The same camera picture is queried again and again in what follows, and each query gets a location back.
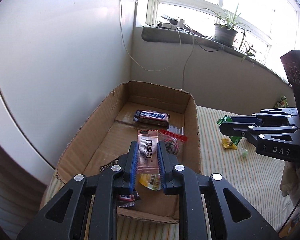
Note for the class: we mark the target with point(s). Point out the power strip with adapters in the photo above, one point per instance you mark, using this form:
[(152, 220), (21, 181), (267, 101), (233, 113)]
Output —
[(172, 24)]

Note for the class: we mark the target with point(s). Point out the English-label Snickers bar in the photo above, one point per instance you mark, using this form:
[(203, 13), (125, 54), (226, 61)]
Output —
[(128, 201)]

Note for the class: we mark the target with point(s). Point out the pink candy packet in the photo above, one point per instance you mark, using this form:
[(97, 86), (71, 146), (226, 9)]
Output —
[(147, 152)]

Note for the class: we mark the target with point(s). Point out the Chinese-label Snickers bar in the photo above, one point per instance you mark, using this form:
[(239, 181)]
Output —
[(152, 117)]

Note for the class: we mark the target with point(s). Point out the red-edged clear snack bag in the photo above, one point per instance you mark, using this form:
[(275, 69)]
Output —
[(173, 142)]

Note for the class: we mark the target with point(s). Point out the black candy packet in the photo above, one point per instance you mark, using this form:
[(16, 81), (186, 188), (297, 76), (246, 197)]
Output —
[(108, 165)]

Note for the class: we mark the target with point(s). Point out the potted spider plant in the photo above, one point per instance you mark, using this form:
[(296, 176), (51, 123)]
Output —
[(226, 31)]

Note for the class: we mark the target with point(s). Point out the colourful jelly cup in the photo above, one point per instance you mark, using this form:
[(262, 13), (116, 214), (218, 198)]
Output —
[(150, 181)]

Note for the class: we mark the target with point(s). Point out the green printed gift bag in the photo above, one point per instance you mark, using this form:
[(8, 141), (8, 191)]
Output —
[(282, 103)]

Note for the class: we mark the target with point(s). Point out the yellow candy packet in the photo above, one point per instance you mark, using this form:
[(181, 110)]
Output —
[(228, 144)]

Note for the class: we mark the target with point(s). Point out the clear green candy packet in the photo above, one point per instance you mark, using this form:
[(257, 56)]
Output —
[(244, 152)]

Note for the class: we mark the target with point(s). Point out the striped table cloth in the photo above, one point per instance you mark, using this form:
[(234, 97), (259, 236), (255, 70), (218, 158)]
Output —
[(256, 177)]

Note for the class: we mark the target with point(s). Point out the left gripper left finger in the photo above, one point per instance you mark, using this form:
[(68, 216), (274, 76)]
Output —
[(86, 205)]

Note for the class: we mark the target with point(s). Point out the brown cardboard box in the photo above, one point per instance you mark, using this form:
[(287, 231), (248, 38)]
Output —
[(109, 131)]

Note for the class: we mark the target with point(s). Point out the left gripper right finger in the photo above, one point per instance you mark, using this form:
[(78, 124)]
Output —
[(209, 206)]

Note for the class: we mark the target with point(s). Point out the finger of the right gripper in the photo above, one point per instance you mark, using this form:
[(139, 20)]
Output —
[(237, 130), (254, 120)]

